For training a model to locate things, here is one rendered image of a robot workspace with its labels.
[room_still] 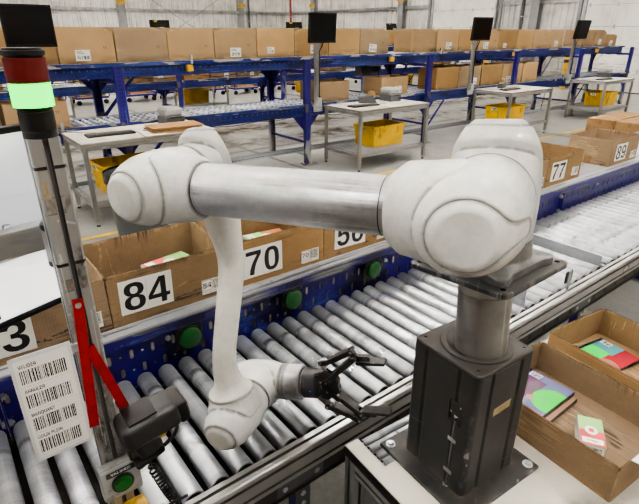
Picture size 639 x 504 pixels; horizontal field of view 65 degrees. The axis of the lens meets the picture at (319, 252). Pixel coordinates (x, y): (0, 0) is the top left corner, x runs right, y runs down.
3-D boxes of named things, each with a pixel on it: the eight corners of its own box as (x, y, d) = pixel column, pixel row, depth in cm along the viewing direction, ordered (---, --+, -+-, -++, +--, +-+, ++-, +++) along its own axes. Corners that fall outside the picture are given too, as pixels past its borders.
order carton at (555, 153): (544, 189, 277) (550, 158, 271) (498, 177, 299) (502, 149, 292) (578, 177, 300) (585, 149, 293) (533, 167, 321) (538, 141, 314)
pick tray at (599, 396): (609, 504, 107) (620, 470, 103) (470, 402, 137) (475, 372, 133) (673, 449, 121) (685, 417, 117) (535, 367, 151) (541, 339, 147)
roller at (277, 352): (345, 427, 135) (346, 412, 133) (247, 341, 173) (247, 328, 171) (359, 419, 138) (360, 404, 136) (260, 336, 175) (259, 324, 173)
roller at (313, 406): (327, 438, 131) (327, 423, 129) (231, 347, 169) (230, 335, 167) (341, 429, 134) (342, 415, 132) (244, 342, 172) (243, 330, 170)
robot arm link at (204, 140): (210, 200, 124) (174, 216, 113) (191, 127, 119) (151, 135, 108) (253, 196, 118) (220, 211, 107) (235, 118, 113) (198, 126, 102)
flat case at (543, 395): (574, 396, 136) (575, 391, 135) (534, 426, 126) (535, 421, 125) (529, 371, 146) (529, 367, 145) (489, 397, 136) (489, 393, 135)
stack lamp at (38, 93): (16, 109, 63) (4, 58, 60) (9, 105, 66) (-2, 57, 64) (59, 106, 66) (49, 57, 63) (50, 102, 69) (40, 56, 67)
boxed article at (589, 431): (597, 434, 125) (601, 419, 123) (602, 463, 117) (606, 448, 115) (573, 428, 127) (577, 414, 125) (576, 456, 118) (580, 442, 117)
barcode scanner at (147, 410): (200, 439, 92) (186, 397, 87) (138, 477, 86) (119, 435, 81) (185, 419, 96) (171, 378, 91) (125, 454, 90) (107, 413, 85)
